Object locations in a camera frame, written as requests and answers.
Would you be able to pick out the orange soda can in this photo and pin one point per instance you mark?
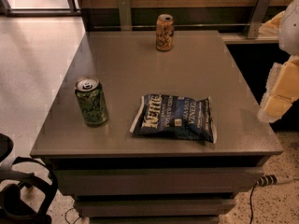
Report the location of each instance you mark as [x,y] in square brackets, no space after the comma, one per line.
[164,32]

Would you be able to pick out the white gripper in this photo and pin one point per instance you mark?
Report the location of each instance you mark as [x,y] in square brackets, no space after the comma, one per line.
[290,32]

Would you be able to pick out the green soda can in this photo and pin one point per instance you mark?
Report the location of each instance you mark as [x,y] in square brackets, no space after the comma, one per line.
[91,100]

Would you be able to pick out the left metal bracket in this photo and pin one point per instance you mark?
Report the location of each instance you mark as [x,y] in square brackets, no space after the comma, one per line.
[124,7]

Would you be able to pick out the right metal bracket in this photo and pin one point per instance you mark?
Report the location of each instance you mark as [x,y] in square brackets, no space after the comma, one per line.
[256,18]

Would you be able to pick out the blue kettle chips bag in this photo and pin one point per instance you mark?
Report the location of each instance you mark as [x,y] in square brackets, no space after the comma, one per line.
[175,117]

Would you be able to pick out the white power strip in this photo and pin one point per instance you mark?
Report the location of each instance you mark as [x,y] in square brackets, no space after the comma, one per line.
[268,180]

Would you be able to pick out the metal bracket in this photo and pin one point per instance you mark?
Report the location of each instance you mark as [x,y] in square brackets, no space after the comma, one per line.
[124,7]
[256,18]

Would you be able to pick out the grey drawer cabinet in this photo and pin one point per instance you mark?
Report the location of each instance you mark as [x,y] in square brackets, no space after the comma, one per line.
[115,177]

